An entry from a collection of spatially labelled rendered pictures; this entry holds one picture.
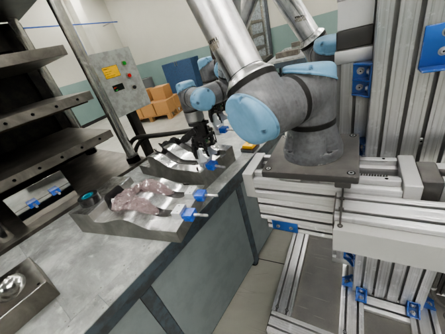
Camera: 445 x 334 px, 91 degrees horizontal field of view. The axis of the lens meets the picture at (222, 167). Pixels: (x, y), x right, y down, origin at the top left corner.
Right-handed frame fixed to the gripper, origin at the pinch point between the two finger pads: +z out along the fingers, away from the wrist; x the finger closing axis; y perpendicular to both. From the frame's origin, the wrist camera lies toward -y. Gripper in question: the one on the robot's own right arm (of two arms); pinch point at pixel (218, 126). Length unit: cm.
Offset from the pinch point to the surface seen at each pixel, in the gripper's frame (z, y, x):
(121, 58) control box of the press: -46, -73, 4
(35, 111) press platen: -33, -67, -58
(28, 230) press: 16, -60, -91
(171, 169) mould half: 7.6, -6.1, -36.0
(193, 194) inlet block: 7, 20, -48
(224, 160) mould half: 9.8, 14.4, -19.1
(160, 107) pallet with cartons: 63, -379, 243
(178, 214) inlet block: 7, 23, -59
